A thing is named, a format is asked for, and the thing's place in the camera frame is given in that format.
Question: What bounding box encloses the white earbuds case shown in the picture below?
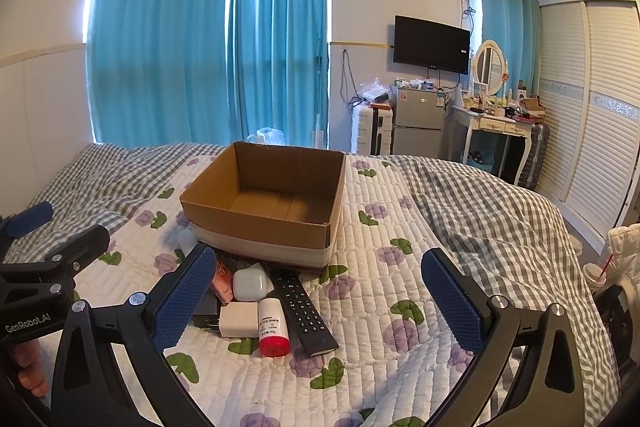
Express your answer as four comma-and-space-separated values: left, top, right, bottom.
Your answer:
232, 267, 275, 303

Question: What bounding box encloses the silver suitcase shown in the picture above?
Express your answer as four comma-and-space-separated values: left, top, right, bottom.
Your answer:
517, 121, 551, 190

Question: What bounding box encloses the silver mini fridge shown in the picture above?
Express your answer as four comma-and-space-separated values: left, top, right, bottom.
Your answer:
391, 85, 446, 156

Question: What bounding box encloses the white padded jacket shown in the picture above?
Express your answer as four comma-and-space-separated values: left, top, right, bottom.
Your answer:
607, 222, 640, 284

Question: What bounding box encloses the black flat device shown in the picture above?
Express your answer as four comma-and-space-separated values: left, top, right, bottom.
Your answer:
192, 292, 224, 329

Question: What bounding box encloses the small white bottle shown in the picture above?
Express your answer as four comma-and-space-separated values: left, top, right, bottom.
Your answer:
173, 228, 201, 259

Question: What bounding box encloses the person's left hand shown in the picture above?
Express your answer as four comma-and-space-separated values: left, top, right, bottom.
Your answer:
11, 339, 49, 396

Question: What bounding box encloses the clear water bottle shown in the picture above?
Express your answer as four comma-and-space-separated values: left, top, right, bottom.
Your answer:
247, 126, 287, 147

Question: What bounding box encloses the drink cup with straw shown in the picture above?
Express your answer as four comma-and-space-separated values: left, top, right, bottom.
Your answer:
582, 252, 614, 296

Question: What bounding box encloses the white tube with red cap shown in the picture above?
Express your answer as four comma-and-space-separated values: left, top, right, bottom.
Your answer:
257, 297, 292, 357

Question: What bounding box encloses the black wall television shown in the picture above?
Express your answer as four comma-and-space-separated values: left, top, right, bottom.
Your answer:
392, 15, 472, 76

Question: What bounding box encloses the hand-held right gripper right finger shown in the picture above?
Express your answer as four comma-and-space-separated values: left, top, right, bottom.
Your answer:
420, 248, 586, 427

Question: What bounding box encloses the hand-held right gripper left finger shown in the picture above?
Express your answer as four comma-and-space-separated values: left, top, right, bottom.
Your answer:
50, 245, 218, 427

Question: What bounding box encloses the plastic bag on suitcase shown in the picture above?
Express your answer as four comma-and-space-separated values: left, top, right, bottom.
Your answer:
357, 78, 394, 106

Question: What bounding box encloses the pink packet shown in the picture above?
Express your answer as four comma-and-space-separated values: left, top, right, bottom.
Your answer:
212, 257, 236, 306

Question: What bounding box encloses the white ribbed suitcase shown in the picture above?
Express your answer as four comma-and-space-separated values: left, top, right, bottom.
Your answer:
350, 103, 395, 156

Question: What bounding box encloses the white oval mirror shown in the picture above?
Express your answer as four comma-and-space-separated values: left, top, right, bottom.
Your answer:
472, 40, 507, 97

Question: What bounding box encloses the hanging wall cable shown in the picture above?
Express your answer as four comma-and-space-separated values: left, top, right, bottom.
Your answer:
340, 49, 352, 108

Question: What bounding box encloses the wide turquoise curtain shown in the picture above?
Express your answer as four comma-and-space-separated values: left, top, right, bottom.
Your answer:
84, 0, 239, 148

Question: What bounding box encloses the turquoise curtain beside wardrobe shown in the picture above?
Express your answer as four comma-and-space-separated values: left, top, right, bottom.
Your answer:
472, 0, 544, 102

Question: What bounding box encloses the blue plastic basket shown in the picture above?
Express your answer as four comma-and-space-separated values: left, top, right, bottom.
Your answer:
467, 146, 496, 171

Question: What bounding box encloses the brown cardboard box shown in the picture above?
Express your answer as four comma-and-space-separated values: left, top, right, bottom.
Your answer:
179, 141, 347, 274

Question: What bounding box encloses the grey checked bed sheet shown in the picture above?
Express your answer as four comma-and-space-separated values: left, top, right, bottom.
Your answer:
0, 141, 623, 427

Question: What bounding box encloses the narrow turquoise curtain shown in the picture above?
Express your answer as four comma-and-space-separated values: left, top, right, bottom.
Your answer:
227, 0, 334, 152

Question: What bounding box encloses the black remote control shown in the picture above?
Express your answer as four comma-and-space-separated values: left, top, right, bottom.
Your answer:
267, 269, 340, 356

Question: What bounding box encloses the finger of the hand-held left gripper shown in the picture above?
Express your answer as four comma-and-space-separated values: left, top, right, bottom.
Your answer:
0, 225, 111, 293
0, 201, 55, 253

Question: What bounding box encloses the white dressing table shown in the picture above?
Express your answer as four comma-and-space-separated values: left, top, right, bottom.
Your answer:
444, 103, 539, 186

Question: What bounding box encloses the white USB charger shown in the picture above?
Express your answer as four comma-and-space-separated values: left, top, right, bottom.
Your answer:
207, 301, 261, 339

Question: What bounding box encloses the white louvred wardrobe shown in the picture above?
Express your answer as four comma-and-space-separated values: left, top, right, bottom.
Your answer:
534, 0, 640, 254

